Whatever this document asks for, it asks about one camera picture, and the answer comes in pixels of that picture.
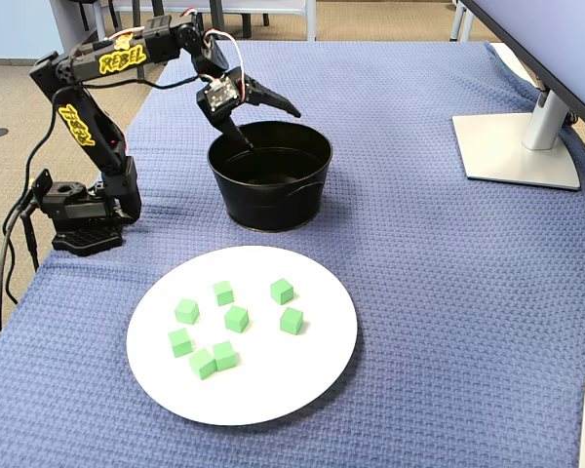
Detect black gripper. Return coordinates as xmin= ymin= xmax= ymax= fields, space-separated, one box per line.
xmin=195 ymin=66 xmax=302 ymax=150

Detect green cube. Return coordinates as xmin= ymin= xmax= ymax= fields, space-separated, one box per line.
xmin=174 ymin=297 xmax=200 ymax=326
xmin=279 ymin=306 xmax=305 ymax=337
xmin=223 ymin=304 xmax=251 ymax=334
xmin=167 ymin=327 xmax=194 ymax=359
xmin=212 ymin=280 xmax=235 ymax=307
xmin=212 ymin=340 xmax=239 ymax=372
xmin=188 ymin=347 xmax=218 ymax=381
xmin=269 ymin=277 xmax=295 ymax=306

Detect white round plate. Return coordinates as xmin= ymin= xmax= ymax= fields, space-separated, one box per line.
xmin=125 ymin=245 xmax=360 ymax=427

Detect black chair legs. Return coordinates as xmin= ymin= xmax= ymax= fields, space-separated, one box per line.
xmin=241 ymin=9 xmax=270 ymax=38
xmin=76 ymin=0 xmax=122 ymax=31

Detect black metal bucket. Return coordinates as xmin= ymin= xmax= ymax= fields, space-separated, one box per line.
xmin=206 ymin=120 xmax=334 ymax=233

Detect grey desk legs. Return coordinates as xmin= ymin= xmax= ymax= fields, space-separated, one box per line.
xmin=448 ymin=0 xmax=478 ymax=43

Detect blue woven cloth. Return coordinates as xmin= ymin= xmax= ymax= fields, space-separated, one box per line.
xmin=0 ymin=38 xmax=585 ymax=468

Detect silver monitor stand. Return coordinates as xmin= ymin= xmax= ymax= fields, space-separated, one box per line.
xmin=450 ymin=77 xmax=582 ymax=192

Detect monitor screen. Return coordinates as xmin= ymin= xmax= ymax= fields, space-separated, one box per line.
xmin=460 ymin=0 xmax=585 ymax=173

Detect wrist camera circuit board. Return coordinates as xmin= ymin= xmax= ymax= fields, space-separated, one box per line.
xmin=202 ymin=69 xmax=248 ymax=118

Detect white red servo cable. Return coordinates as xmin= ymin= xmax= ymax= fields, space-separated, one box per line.
xmin=202 ymin=27 xmax=249 ymax=106
xmin=104 ymin=8 xmax=199 ymax=48

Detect thin black camera cable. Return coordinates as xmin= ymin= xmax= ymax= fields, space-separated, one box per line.
xmin=22 ymin=72 xmax=211 ymax=201

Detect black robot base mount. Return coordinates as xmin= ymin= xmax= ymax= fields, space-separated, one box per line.
xmin=31 ymin=168 xmax=128 ymax=258

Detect black cable with plug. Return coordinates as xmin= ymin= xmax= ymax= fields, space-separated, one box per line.
xmin=19 ymin=207 xmax=41 ymax=274

